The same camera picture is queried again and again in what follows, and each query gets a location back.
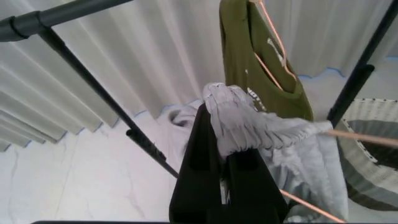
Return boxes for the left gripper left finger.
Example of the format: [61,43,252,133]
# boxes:
[169,103,224,222]

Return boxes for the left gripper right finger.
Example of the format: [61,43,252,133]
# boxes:
[223,147,289,222]

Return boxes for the pale grey shorts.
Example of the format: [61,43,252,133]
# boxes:
[167,82,349,222]

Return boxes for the pink clothes hanger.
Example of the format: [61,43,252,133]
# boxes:
[248,0,299,91]
[279,128,398,223]

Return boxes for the green printed shirt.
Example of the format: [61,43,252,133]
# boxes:
[218,0,315,122]

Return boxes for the white laundry basket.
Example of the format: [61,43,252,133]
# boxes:
[335,98,398,212]

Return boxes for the black clothes rack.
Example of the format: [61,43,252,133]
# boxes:
[0,0,398,180]

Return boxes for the white curtain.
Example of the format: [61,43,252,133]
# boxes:
[0,0,398,153]

